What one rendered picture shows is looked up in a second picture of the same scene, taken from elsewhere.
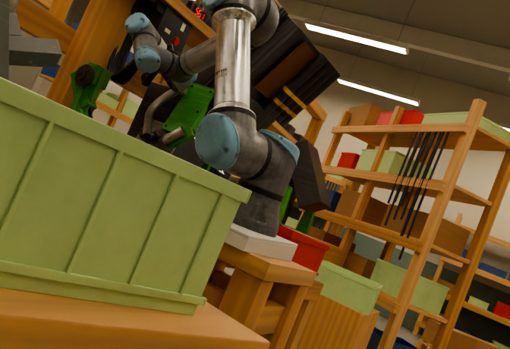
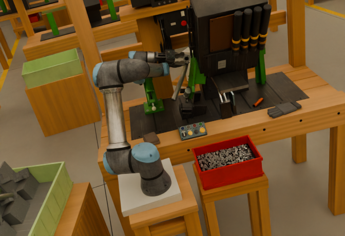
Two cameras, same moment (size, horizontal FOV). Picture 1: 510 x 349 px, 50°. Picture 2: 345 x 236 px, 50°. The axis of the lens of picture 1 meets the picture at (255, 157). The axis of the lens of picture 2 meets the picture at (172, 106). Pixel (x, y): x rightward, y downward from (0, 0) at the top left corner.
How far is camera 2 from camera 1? 187 cm
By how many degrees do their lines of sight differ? 64
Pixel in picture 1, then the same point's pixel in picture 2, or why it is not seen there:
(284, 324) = (187, 229)
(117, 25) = (152, 34)
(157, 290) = not seen: outside the picture
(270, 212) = (149, 186)
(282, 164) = (140, 166)
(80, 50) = not seen: hidden behind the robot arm
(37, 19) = (121, 54)
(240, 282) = not seen: hidden behind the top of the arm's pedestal
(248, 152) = (118, 170)
